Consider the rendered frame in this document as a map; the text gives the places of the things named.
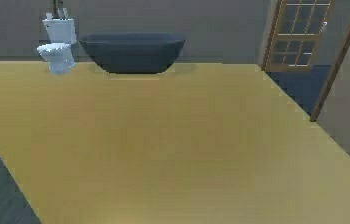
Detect dark blue bathtub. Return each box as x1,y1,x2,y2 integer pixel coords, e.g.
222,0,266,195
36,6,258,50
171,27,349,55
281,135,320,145
78,32,186,75

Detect white toilet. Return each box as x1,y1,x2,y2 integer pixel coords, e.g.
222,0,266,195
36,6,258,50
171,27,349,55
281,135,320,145
36,17,78,76

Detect wooden glass-paned door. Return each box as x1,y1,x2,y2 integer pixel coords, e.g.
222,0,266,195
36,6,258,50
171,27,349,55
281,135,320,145
261,0,336,73

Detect dark items on toilet tank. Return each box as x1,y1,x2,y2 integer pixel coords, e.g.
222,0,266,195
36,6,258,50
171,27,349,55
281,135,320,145
45,0,70,20

